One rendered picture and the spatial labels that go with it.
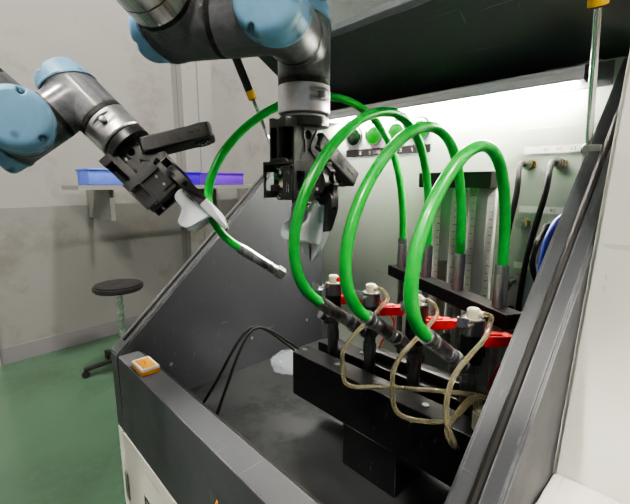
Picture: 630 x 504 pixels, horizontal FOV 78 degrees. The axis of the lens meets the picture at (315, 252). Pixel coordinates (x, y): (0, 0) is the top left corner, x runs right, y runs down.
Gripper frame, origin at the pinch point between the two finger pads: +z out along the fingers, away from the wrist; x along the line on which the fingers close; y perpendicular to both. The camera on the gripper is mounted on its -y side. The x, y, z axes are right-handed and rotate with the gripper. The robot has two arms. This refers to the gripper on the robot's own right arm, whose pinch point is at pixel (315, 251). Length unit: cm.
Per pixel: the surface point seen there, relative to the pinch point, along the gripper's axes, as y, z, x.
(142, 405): 21.8, 25.9, -19.0
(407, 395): -1.5, 18.1, 17.0
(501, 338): -6.5, 8.2, 26.8
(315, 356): -0.7, 18.1, -0.6
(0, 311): 24, 77, -294
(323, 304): 6.9, 5.0, 9.0
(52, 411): 13, 116, -202
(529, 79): -29.3, -27.2, 19.5
